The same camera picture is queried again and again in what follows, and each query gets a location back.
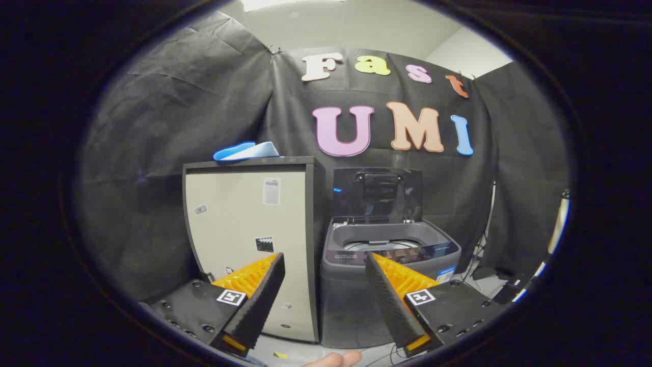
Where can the grey washing machine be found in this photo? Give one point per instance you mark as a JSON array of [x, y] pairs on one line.
[[351, 300]]

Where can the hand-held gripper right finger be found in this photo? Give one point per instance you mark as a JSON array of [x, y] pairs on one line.
[[389, 300]]

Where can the beige cabinet with dark frame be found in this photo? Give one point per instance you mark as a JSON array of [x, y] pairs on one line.
[[234, 224]]

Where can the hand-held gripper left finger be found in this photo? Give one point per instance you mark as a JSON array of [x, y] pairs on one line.
[[260, 300]]

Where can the black box on floor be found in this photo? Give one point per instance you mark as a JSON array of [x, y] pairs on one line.
[[505, 294]]

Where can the light blue shirt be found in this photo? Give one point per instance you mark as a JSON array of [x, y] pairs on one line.
[[252, 151]]

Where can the white pole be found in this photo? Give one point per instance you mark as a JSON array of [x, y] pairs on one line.
[[559, 224]]

